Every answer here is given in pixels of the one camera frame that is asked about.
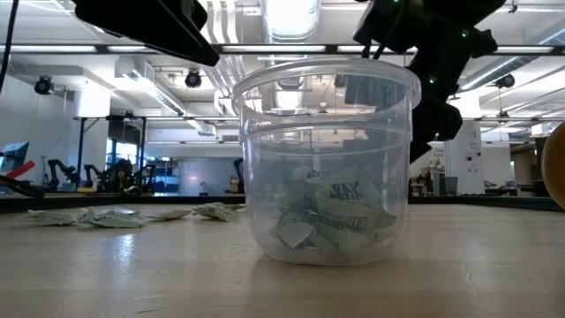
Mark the pale green sweetener packet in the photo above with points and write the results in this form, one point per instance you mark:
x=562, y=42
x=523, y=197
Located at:
x=348, y=190
x=353, y=221
x=293, y=232
x=173, y=214
x=216, y=212
x=53, y=216
x=237, y=206
x=115, y=219

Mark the clear plastic tub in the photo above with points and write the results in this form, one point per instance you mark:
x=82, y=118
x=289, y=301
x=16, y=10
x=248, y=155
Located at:
x=253, y=146

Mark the red strip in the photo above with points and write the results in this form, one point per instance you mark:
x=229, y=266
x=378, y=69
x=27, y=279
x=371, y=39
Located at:
x=21, y=168

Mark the black ceiling spotlight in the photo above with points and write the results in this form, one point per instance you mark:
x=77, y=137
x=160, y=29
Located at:
x=43, y=85
x=193, y=79
x=505, y=81

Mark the silver ventilation duct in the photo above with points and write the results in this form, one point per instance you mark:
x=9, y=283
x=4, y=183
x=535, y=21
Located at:
x=289, y=17

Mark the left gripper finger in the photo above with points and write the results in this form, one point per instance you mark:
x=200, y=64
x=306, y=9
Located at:
x=145, y=26
x=194, y=13

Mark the yellow mug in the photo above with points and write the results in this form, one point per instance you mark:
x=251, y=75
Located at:
x=556, y=165

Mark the background black rig frame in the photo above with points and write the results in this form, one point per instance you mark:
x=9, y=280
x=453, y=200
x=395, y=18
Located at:
x=80, y=146

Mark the background computer monitor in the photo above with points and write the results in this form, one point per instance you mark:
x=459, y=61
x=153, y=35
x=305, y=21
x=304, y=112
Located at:
x=13, y=155

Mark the black aluminium table frame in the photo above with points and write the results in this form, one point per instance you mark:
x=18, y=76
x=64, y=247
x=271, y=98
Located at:
x=485, y=202

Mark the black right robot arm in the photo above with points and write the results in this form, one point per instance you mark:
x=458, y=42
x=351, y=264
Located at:
x=441, y=26

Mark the wooden cabinet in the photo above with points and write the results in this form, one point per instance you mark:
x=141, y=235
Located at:
x=525, y=168

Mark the blue storage shelf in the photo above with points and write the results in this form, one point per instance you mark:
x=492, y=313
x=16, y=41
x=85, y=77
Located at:
x=167, y=176

